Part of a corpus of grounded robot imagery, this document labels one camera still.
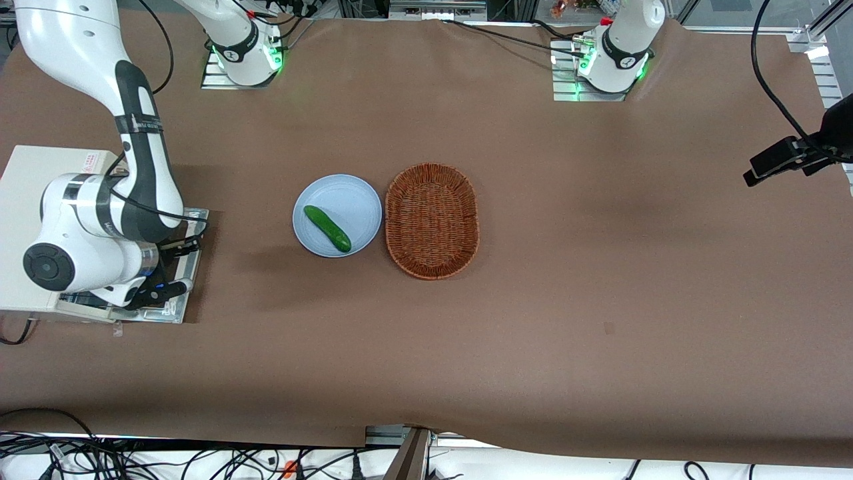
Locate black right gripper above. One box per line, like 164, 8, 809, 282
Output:
143, 236, 203, 289

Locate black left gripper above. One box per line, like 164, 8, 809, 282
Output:
802, 93, 853, 178

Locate white toaster oven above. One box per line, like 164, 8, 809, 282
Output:
0, 145, 209, 326

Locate green cucumber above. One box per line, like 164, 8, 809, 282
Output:
303, 205, 353, 253

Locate light blue round plate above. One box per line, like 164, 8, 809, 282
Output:
292, 174, 383, 258

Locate brown oval wicker basket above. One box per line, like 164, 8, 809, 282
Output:
385, 163, 480, 281

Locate brown table cover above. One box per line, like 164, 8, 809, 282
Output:
0, 0, 853, 467

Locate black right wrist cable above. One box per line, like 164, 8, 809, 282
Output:
105, 153, 209, 234

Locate aluminium frame profile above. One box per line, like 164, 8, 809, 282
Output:
786, 0, 853, 195

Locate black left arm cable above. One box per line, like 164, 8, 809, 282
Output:
751, 0, 827, 149

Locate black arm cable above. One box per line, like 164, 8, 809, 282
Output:
137, 0, 175, 95
751, 0, 827, 149

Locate aluminium right arm base plate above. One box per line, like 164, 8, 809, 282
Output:
201, 47, 284, 90

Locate black oven power cord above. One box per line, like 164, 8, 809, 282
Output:
0, 319, 39, 346

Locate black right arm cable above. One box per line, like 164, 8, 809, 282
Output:
137, 0, 175, 95

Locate black floor cable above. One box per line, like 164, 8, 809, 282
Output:
180, 449, 282, 480
0, 407, 102, 480
293, 449, 375, 480

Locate aluminium left arm base plate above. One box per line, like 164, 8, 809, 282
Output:
551, 39, 650, 103

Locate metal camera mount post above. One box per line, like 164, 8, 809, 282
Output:
383, 427, 434, 480

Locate long black base cable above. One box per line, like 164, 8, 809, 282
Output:
440, 19, 587, 58

